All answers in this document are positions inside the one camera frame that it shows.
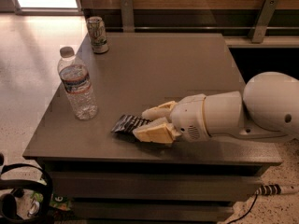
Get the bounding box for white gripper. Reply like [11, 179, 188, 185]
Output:
[133, 94, 209, 145]

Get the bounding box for black rxbar chocolate wrapper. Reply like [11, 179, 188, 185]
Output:
[112, 115, 150, 134]

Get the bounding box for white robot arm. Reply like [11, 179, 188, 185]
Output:
[133, 72, 299, 145]

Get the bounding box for clear plastic water bottle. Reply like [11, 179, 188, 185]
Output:
[57, 47, 98, 120]

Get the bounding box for grey drawer cabinet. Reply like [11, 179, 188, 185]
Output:
[21, 32, 283, 223]

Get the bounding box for white green soda can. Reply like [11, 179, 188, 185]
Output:
[86, 16, 109, 54]

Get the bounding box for green snack bag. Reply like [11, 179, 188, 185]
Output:
[31, 191, 71, 211]

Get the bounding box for black headphones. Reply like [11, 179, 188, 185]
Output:
[0, 156, 54, 224]

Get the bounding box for black cable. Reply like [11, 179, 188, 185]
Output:
[224, 193, 260, 224]

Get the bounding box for left metal wall bracket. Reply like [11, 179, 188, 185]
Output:
[120, 0, 135, 33]

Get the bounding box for metal wall bracket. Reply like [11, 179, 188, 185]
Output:
[120, 0, 135, 33]
[249, 0, 279, 44]

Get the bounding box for striped black white handle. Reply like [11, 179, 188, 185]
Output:
[256, 184, 299, 196]

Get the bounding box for right metal wall bracket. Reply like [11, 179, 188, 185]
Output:
[249, 0, 279, 44]

